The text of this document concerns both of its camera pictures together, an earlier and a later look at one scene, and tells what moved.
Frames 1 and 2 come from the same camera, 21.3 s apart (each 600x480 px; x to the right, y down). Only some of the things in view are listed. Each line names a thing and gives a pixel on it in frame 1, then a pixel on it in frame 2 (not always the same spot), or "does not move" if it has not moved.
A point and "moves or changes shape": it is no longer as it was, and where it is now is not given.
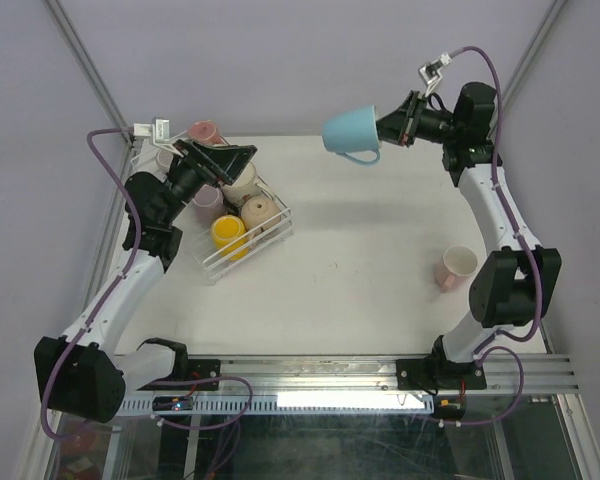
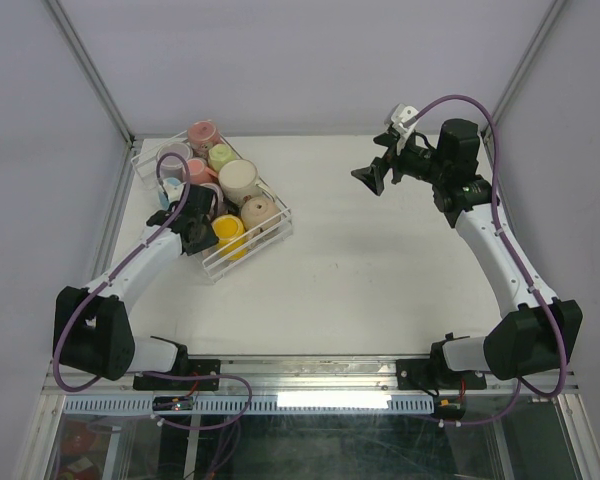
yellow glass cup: [225, 230] does not move
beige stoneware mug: [257, 210] does not move
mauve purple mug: [209, 204] does not move
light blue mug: [353, 130] moves or changes shape
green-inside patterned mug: [247, 185] does not move
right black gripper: [400, 126] to [373, 174]
